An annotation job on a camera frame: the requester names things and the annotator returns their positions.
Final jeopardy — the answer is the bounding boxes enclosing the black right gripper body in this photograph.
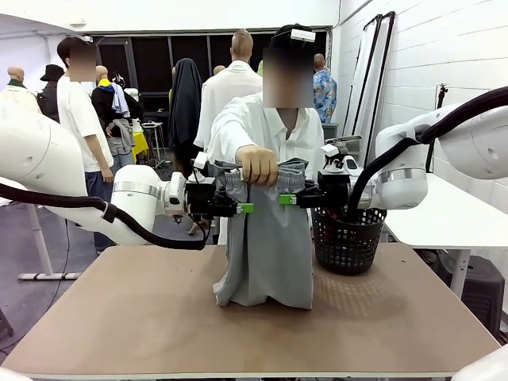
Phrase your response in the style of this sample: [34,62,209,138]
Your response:
[317,170,353,210]

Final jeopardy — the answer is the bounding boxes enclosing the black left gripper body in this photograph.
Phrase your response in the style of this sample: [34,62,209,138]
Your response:
[183,177,218,217]

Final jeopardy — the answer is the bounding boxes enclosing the grey training pants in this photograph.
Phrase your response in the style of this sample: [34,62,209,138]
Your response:
[213,157,315,310]

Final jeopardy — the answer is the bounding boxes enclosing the person's right forearm white sleeve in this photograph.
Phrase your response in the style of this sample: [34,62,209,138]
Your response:
[206,109,259,160]

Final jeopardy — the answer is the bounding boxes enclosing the person's right hand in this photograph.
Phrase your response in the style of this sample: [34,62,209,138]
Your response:
[235,144,279,187]

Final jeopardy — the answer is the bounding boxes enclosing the dark grey perforated plastic basket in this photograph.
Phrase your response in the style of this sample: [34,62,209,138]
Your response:
[310,206,388,275]

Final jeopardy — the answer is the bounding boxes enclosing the yellow table cloth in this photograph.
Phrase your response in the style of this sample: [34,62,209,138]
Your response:
[133,130,150,164]

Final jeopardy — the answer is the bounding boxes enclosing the person in white shirt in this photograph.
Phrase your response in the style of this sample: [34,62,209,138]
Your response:
[206,23,326,245]

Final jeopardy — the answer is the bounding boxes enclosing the mannequin in black cloak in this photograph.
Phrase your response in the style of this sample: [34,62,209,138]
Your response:
[167,57,204,164]

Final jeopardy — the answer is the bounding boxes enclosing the mannequin in blue floral shirt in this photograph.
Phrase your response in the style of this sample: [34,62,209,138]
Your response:
[312,53,338,124]

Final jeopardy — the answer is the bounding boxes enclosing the mannequin in white shirt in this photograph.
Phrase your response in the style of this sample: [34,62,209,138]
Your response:
[193,28,265,160]

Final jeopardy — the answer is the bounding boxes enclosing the white side table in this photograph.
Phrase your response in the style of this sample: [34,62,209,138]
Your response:
[383,172,508,298]

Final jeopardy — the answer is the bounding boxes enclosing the mannequin with yellow collar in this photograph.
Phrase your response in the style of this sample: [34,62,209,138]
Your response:
[91,65,144,160]

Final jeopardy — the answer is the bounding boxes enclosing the black tripod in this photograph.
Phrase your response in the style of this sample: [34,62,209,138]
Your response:
[426,82,450,175]

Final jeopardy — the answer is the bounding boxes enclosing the person in white t-shirt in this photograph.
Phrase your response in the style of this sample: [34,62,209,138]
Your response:
[56,35,116,255]

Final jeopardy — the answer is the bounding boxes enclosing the black cap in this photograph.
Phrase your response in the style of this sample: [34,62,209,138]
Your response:
[271,24,317,51]

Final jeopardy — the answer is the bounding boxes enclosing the white desk leg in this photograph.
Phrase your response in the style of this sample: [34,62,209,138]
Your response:
[17,206,83,281]

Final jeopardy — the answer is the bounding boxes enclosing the black stool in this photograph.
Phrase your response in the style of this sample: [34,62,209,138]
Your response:
[436,253,506,334]

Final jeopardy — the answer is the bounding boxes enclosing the mannequin with black hat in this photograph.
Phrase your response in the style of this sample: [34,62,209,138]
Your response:
[37,63,67,124]

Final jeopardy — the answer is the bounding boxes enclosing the mannequin in cream top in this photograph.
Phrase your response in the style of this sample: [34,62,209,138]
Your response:
[0,66,40,114]

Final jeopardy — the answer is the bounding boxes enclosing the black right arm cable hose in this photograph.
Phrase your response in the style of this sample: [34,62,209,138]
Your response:
[348,86,508,217]

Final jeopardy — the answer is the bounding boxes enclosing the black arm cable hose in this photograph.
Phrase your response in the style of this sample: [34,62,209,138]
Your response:
[0,183,210,251]
[348,86,508,217]

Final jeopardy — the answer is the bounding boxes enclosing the small white wire table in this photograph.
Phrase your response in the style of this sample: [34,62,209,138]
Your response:
[142,121,166,160]

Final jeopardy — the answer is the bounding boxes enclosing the white panel with black frame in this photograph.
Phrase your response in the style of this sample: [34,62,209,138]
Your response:
[341,13,383,138]
[352,10,397,140]

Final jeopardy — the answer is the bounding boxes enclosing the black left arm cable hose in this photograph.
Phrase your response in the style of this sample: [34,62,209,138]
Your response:
[0,183,210,251]

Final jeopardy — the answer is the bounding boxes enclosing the white head-mounted camera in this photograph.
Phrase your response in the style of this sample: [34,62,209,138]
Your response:
[290,29,318,43]

